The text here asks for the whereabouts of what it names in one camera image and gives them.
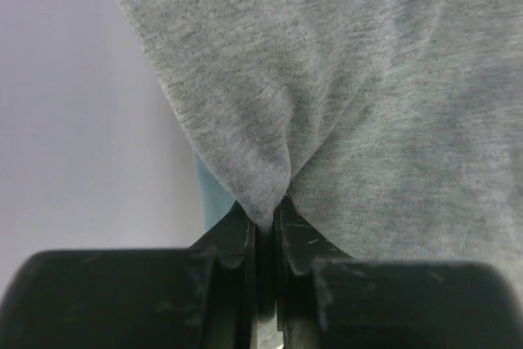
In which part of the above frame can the grey t-shirt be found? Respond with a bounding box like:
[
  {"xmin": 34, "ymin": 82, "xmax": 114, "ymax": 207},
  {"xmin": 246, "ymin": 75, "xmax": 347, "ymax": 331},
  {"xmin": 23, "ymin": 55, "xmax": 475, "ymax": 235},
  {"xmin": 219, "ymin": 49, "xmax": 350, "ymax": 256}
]
[{"xmin": 119, "ymin": 0, "xmax": 522, "ymax": 266}]

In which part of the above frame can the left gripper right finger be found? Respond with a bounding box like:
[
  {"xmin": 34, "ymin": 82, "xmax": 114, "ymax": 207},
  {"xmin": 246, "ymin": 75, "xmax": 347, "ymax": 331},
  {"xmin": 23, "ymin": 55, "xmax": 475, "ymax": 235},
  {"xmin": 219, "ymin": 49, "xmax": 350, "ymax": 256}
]
[{"xmin": 274, "ymin": 199, "xmax": 522, "ymax": 348}]

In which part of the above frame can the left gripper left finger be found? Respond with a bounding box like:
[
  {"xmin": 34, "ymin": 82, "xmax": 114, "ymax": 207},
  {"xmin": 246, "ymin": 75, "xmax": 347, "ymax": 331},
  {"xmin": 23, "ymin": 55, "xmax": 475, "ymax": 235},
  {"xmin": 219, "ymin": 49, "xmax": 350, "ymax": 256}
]
[{"xmin": 1, "ymin": 205, "xmax": 257, "ymax": 349}]

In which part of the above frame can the folded blue t-shirt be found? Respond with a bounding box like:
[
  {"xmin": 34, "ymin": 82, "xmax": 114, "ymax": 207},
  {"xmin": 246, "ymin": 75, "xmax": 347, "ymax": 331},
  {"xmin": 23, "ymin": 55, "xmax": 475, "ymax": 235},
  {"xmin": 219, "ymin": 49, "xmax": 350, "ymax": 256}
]
[{"xmin": 194, "ymin": 154, "xmax": 235, "ymax": 231}]

